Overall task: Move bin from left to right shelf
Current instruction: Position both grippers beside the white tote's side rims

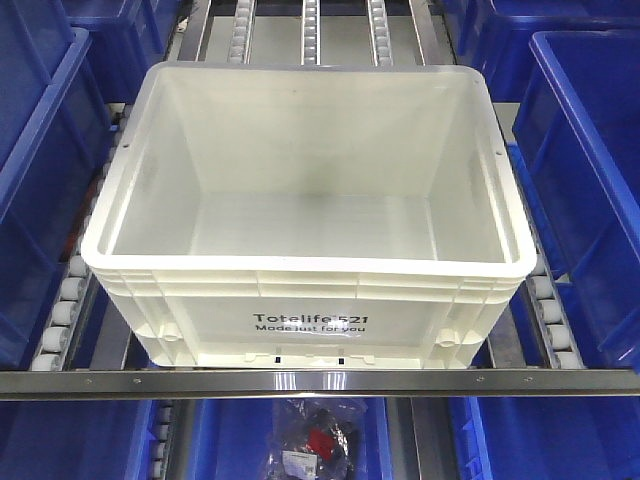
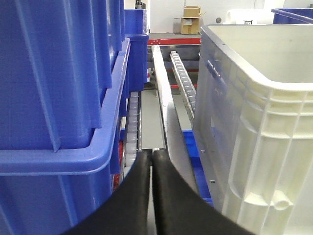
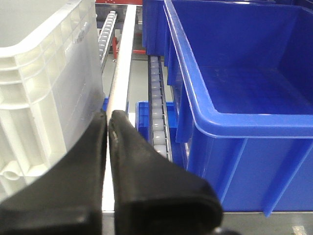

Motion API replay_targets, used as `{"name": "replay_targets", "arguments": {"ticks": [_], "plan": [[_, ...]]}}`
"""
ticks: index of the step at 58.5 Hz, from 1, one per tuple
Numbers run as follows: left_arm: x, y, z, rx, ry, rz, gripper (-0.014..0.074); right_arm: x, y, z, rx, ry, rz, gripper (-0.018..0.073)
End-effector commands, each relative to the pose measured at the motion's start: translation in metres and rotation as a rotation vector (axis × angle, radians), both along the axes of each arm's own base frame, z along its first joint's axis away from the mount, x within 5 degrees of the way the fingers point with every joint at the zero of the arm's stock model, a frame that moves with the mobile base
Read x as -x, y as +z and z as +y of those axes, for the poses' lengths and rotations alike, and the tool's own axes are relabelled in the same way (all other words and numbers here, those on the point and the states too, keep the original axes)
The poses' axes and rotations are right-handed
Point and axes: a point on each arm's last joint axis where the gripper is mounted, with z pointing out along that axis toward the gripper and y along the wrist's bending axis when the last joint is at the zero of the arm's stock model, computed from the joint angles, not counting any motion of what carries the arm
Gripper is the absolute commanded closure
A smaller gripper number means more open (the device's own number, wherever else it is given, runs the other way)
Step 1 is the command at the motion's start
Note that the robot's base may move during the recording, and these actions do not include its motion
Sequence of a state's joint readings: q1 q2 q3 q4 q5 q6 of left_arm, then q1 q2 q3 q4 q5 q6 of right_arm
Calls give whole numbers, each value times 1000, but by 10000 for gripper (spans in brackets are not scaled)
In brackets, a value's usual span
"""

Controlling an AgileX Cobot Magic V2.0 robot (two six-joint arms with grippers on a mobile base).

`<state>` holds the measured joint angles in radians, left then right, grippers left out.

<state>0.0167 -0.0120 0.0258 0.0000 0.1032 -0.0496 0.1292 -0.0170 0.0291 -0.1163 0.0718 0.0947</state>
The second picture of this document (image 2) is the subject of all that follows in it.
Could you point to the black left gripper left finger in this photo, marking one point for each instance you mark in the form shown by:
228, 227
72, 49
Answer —
126, 211

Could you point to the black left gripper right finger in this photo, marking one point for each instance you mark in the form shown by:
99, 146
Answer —
179, 210

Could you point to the white plastic tote bin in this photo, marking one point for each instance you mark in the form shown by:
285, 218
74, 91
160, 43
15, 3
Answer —
254, 124

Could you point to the large blue bin left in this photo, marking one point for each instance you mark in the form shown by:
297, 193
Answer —
62, 71

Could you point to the blue bin behind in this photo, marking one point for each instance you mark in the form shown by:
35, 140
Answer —
136, 29

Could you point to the blue bin far right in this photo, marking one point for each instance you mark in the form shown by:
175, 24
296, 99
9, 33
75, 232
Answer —
292, 16

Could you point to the white roller track left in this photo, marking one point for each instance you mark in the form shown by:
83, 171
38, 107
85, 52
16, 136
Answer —
131, 142

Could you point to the white roller track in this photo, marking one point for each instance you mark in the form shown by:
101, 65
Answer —
131, 142
185, 84

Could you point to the white roller track centre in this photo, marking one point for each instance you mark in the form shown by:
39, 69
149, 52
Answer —
185, 84

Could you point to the open cardboard box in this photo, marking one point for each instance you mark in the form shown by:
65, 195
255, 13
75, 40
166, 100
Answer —
189, 23

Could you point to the white divider rail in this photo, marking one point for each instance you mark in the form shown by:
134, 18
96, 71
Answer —
162, 81

